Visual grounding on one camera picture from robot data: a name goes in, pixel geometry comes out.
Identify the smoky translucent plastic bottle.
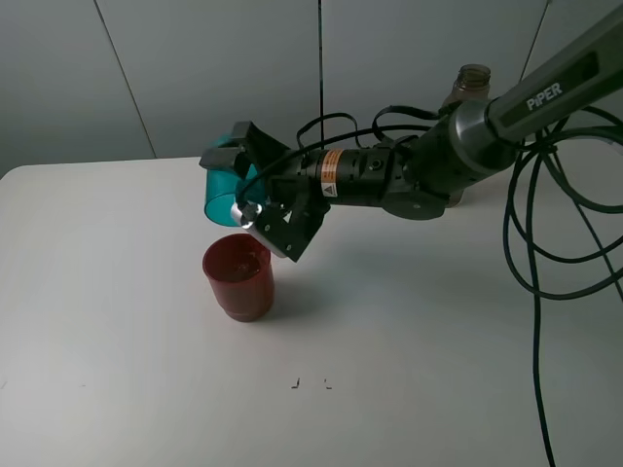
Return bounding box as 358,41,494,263
440,63,493,208

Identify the red plastic cup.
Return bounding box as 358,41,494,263
202,233,275,322

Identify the thin black camera cable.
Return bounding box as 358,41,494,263
235,104,439,220

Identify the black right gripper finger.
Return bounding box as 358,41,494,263
199,146,251,179
230,122,291,170

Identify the teal translucent plastic cup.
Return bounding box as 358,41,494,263
203,134,259,227

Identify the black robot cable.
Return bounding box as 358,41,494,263
500,104,623,467

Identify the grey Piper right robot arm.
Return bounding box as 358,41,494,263
200,9,622,226

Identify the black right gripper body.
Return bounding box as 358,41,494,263
265,146,419,214

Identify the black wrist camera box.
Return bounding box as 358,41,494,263
231,194,330,262

